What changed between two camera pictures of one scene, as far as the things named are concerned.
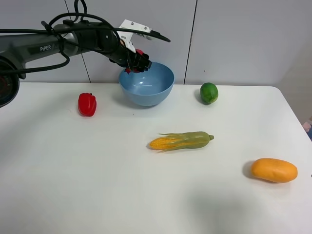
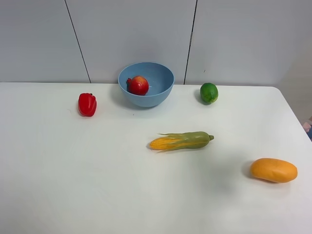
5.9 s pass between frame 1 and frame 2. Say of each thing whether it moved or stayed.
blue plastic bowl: stayed
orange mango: stayed
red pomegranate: moved
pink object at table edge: stayed
